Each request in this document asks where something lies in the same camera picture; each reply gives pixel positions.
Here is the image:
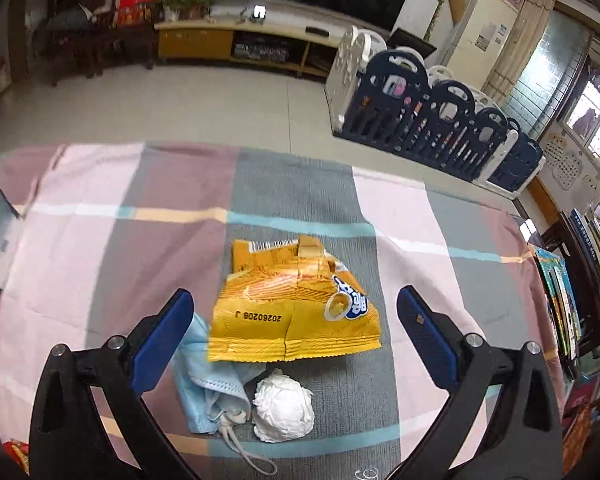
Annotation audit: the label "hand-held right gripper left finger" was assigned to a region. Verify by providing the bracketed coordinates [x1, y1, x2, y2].
[29, 288, 196, 480]

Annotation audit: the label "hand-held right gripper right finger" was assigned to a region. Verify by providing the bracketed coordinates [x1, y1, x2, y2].
[387, 285, 563, 480]

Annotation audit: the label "yellow snack bag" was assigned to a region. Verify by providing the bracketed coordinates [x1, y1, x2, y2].
[207, 234, 382, 363]

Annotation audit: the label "blue face mask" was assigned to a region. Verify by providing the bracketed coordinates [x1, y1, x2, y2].
[172, 312, 278, 476]

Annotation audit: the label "plaid tablecloth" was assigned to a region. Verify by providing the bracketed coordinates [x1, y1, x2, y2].
[0, 141, 566, 480]

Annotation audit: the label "green picture book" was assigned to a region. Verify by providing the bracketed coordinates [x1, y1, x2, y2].
[530, 245, 573, 356]

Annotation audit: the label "white tissue ball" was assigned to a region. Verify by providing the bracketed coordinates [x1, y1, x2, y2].
[251, 369, 316, 443]

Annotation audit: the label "blue white playpen fence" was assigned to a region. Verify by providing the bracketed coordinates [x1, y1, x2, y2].
[325, 25, 546, 198]

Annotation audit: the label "grid glass window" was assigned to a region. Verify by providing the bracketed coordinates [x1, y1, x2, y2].
[505, 10, 596, 136]

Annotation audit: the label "black screen panel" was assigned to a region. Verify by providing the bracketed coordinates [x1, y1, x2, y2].
[386, 27, 438, 61]

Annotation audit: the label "yellow white television cabinet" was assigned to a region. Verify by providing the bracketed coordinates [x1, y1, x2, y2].
[154, 20, 343, 78]

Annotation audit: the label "white standing air conditioner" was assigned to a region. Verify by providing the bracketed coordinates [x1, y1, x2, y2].
[442, 0, 521, 93]

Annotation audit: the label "beige curtain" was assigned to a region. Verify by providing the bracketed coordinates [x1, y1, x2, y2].
[482, 0, 561, 106]

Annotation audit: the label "red gift boxes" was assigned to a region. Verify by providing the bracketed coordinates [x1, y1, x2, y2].
[114, 0, 163, 28]

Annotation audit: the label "dark clothing pile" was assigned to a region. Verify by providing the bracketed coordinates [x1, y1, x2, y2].
[45, 2, 98, 33]

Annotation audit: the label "potted green plant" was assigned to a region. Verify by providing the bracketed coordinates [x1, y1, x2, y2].
[162, 0, 220, 22]

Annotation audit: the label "white wall charts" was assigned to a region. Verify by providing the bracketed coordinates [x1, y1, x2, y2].
[542, 125, 600, 206]

